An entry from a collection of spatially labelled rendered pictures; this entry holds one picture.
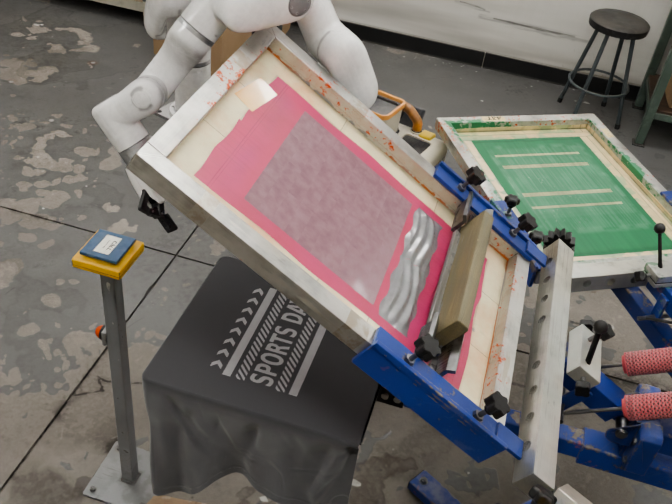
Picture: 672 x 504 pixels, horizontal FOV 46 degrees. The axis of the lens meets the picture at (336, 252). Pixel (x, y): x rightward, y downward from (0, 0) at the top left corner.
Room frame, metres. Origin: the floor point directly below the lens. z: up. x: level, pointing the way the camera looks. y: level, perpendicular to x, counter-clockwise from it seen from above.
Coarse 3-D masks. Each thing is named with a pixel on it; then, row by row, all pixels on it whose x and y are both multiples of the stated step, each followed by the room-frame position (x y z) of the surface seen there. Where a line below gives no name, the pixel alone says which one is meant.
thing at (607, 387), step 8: (568, 376) 1.10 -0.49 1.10; (600, 376) 1.13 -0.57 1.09; (568, 384) 1.10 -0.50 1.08; (600, 384) 1.11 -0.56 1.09; (608, 384) 1.12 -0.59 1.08; (592, 392) 1.09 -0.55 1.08; (600, 392) 1.09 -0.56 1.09; (608, 392) 1.10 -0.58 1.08; (616, 392) 1.12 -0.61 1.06; (624, 392) 1.13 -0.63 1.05; (584, 400) 1.09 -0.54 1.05; (592, 400) 1.09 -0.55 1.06; (600, 400) 1.09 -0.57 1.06; (608, 400) 1.09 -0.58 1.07; (616, 400) 1.09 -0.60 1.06; (592, 408) 1.09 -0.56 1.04; (600, 416) 1.09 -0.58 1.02; (608, 416) 1.08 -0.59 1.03; (616, 416) 1.08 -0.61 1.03
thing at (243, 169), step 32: (224, 160) 1.15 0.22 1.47; (256, 160) 1.20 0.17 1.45; (224, 192) 1.08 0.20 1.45; (256, 192) 1.13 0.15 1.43; (288, 192) 1.18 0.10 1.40; (320, 192) 1.23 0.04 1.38; (256, 224) 1.06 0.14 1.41; (288, 224) 1.10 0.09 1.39; (320, 224) 1.15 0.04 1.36; (352, 224) 1.20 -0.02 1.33; (320, 256) 1.08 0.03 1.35; (352, 256) 1.12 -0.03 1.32; (384, 256) 1.18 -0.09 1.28; (352, 288) 1.05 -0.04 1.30; (384, 288) 1.10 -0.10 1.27; (384, 320) 1.03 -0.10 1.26; (416, 320) 1.07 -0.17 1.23
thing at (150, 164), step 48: (240, 48) 1.42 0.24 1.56; (288, 48) 1.53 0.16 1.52; (192, 96) 1.20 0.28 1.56; (336, 96) 1.50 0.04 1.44; (144, 144) 1.03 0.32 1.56; (384, 144) 1.48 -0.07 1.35; (192, 192) 1.00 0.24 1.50; (432, 192) 1.45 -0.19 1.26; (240, 240) 0.97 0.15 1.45; (288, 288) 0.95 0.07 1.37; (336, 336) 0.93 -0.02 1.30
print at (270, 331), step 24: (264, 288) 1.41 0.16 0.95; (240, 312) 1.32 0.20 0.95; (264, 312) 1.33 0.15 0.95; (288, 312) 1.34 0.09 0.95; (240, 336) 1.24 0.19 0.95; (264, 336) 1.25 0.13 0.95; (288, 336) 1.26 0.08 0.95; (312, 336) 1.27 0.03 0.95; (216, 360) 1.16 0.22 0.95; (240, 360) 1.17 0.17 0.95; (264, 360) 1.18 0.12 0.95; (288, 360) 1.19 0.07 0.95; (312, 360) 1.20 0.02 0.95; (264, 384) 1.11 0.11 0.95; (288, 384) 1.12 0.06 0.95
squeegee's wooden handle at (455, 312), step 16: (480, 224) 1.30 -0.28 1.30; (464, 240) 1.28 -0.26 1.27; (480, 240) 1.25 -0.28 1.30; (464, 256) 1.22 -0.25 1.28; (480, 256) 1.20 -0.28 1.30; (464, 272) 1.15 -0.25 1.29; (480, 272) 1.16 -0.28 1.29; (448, 288) 1.14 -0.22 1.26; (464, 288) 1.09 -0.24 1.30; (448, 304) 1.08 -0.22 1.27; (464, 304) 1.05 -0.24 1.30; (448, 320) 1.02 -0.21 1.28; (464, 320) 1.01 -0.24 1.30; (448, 336) 1.00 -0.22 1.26
